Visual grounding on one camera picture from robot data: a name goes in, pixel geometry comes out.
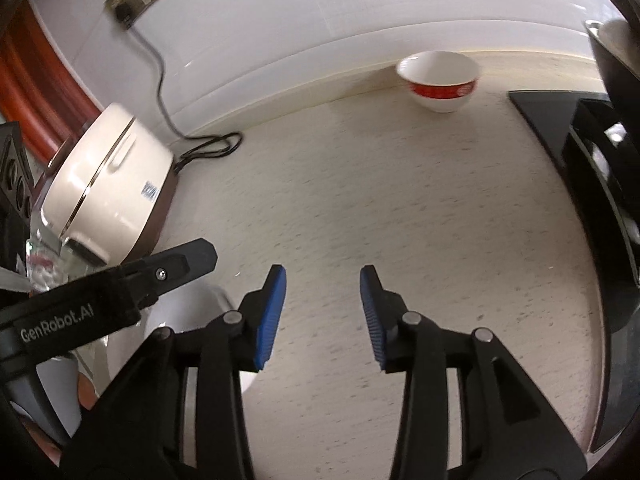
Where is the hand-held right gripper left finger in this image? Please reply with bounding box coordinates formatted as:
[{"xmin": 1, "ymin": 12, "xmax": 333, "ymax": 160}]
[{"xmin": 60, "ymin": 264, "xmax": 288, "ymax": 480}]

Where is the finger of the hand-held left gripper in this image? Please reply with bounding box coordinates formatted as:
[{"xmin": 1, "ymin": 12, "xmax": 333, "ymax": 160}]
[{"xmin": 122, "ymin": 238, "xmax": 219, "ymax": 308}]

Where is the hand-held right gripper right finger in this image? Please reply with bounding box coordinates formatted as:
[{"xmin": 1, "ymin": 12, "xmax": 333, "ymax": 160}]
[{"xmin": 360, "ymin": 265, "xmax": 588, "ymax": 480}]

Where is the large white floral plate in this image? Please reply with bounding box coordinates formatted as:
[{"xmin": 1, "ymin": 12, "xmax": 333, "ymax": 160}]
[{"xmin": 107, "ymin": 282, "xmax": 256, "ymax": 396}]

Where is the white bowl with red band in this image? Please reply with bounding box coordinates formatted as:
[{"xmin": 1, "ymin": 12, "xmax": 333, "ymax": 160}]
[{"xmin": 396, "ymin": 51, "xmax": 482, "ymax": 114}]

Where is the person's left hand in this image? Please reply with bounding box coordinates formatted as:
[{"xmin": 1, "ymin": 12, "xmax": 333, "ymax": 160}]
[{"xmin": 75, "ymin": 377, "xmax": 103, "ymax": 413}]

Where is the cream rice cooker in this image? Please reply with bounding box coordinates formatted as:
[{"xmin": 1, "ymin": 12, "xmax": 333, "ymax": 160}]
[{"xmin": 39, "ymin": 102, "xmax": 178, "ymax": 267}]

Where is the black box with round holes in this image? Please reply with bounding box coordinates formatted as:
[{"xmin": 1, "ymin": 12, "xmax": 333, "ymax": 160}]
[{"xmin": 0, "ymin": 122, "xmax": 38, "ymax": 281}]

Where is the black gas stove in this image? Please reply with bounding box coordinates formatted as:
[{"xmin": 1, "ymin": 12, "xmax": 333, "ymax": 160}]
[{"xmin": 507, "ymin": 89, "xmax": 640, "ymax": 456}]

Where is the black wok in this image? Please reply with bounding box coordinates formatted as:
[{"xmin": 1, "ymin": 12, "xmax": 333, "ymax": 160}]
[{"xmin": 577, "ymin": 0, "xmax": 640, "ymax": 111}]

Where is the black power cable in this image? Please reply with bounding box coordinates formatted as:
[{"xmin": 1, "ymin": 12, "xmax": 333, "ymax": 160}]
[{"xmin": 127, "ymin": 25, "xmax": 244, "ymax": 161}]

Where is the red-brown wooden frame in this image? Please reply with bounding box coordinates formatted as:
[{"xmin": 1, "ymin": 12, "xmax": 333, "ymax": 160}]
[{"xmin": 0, "ymin": 5, "xmax": 103, "ymax": 161}]

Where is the wall socket with plug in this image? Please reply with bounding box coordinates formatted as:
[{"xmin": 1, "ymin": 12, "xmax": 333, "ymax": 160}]
[{"xmin": 104, "ymin": 0, "xmax": 151, "ymax": 29}]

